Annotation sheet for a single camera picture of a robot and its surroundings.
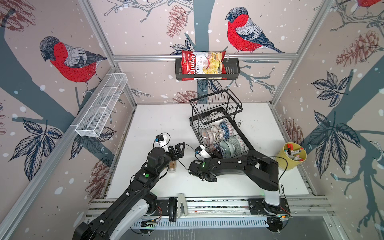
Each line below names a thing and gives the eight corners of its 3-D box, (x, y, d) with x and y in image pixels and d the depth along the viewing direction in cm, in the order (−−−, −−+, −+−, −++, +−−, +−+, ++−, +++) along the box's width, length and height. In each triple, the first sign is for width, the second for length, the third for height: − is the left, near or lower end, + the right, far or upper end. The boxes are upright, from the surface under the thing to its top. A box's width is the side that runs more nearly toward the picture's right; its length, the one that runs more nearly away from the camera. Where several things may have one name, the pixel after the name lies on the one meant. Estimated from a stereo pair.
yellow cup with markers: (274, 171, 87) (287, 161, 75) (268, 154, 95) (279, 142, 83) (295, 171, 87) (310, 161, 75) (287, 154, 95) (300, 142, 83)
